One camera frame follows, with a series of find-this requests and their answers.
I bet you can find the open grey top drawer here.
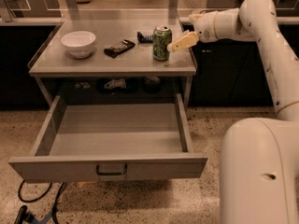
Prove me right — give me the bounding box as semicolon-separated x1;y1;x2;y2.
8;94;207;183

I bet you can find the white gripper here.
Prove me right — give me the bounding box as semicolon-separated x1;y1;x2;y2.
167;11;217;52

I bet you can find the black floor cable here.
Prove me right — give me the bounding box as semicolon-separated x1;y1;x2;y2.
17;179;68;224

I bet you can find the blue snack packet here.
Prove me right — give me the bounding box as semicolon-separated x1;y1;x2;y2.
137;32;153;43

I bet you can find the white bowl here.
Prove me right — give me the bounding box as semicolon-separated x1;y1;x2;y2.
61;31;96;59

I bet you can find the black drawer handle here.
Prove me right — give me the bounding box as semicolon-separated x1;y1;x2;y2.
95;164;127;176

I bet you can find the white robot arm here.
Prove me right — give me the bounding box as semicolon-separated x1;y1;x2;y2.
168;0;299;224

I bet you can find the black chocolate bar packet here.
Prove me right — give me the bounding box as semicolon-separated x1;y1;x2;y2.
104;39;135;58

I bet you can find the green soda can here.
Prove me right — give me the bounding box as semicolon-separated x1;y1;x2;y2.
153;25;172;62

